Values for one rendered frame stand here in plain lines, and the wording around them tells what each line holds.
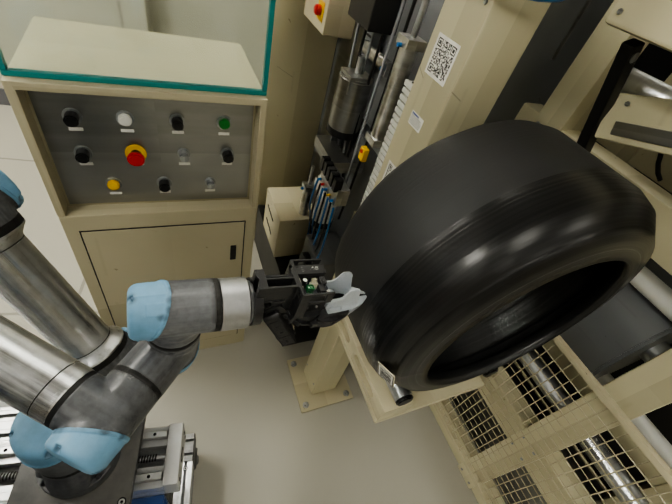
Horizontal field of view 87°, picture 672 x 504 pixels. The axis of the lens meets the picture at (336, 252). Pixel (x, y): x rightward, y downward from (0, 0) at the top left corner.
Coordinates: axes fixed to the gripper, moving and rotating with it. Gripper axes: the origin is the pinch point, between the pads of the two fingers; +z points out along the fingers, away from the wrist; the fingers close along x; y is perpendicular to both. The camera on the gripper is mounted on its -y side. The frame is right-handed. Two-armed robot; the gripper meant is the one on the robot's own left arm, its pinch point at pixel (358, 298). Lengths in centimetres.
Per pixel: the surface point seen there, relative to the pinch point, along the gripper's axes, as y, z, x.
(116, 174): -24, -40, 66
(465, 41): 38, 18, 27
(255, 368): -119, 13, 46
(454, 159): 24.8, 11.3, 8.1
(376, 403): -34.4, 16.6, -8.2
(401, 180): 18.2, 5.7, 10.8
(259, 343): -119, 18, 59
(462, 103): 28.3, 23.6, 25.0
